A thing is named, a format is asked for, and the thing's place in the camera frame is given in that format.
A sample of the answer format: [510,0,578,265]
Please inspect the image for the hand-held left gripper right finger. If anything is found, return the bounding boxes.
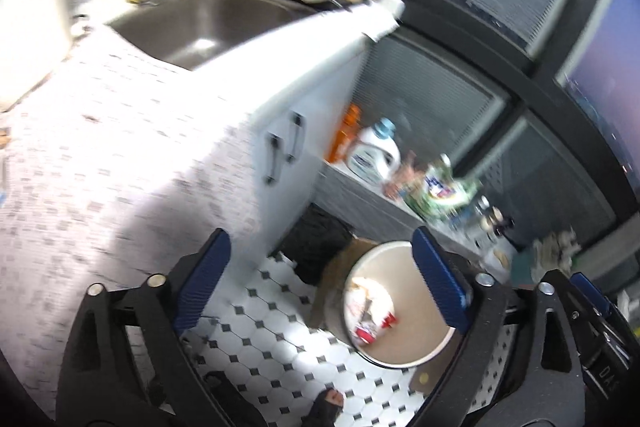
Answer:
[411,226,586,427]

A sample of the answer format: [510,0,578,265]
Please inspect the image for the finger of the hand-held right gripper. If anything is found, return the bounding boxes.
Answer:
[569,271,627,352]

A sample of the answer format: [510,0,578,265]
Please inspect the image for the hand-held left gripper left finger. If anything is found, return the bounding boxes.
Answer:
[57,228,236,427]

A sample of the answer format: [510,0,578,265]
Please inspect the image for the beige trash bin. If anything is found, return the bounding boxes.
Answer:
[344,241,458,369]

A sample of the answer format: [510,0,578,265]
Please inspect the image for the red white carton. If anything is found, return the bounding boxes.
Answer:
[354,314,401,345]

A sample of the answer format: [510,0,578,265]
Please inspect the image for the small dark glass bottles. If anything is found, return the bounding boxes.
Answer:
[465,197,516,248]

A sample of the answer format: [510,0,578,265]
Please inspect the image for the green plastic bag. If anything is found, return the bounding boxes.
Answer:
[405,154,483,223]

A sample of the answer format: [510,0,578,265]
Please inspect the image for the pink packet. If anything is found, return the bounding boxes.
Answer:
[382,152,426,202]

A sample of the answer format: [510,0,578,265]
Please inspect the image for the brown cardboard piece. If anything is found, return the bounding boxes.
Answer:
[307,237,381,330]

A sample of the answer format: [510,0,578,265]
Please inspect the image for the black plastic bag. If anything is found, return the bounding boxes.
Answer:
[277,204,353,285]

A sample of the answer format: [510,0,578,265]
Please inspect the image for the white laundry detergent bottle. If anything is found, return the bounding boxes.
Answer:
[346,118,402,185]

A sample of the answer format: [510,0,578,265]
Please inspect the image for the person's sandalled foot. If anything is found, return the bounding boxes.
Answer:
[305,389,346,427]

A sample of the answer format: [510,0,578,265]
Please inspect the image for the orange bottle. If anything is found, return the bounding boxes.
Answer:
[327,103,362,164]

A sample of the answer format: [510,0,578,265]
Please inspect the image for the white kitchen cabinet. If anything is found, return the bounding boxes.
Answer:
[252,14,381,258]

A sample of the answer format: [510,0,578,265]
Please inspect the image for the steel sink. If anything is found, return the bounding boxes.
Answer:
[107,0,326,70]

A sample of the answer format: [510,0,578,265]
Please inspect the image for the white cloth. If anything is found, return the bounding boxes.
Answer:
[362,0,406,42]

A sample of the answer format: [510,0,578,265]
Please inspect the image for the cream air fryer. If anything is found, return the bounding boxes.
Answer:
[0,0,76,110]

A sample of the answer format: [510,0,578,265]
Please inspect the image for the dark window frame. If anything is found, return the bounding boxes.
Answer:
[390,0,640,228]

